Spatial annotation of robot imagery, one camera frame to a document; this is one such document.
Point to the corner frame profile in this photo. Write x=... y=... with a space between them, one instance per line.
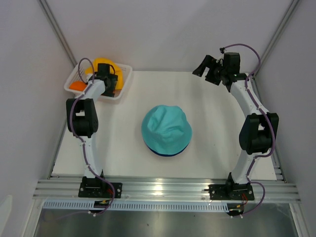
x=286 y=18
x=45 y=7

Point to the orange hat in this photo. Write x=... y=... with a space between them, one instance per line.
x=78 y=86

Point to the left corner frame profile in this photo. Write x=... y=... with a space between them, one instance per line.
x=45 y=7

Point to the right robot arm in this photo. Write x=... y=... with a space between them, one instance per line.
x=257 y=137

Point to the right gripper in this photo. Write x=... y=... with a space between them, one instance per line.
x=208 y=61

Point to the teal hat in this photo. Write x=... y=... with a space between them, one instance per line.
x=166 y=124

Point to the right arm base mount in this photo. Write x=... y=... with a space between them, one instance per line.
x=230 y=192

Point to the yellow hat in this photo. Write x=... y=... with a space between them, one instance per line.
x=116 y=74

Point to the blue hat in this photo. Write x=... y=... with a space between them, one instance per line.
x=167 y=149

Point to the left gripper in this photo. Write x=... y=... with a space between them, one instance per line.
x=113 y=80

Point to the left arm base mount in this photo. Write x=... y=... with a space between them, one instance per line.
x=95 y=188

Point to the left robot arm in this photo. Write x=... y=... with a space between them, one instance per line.
x=82 y=119

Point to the right corner frame profile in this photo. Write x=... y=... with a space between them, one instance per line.
x=286 y=18

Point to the white slotted cable duct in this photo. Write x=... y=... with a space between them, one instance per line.
x=206 y=206

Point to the aluminium mounting rail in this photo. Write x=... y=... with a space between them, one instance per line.
x=163 y=189

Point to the white plastic basket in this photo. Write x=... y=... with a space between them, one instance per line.
x=127 y=75

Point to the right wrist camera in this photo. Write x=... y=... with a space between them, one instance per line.
x=222 y=51

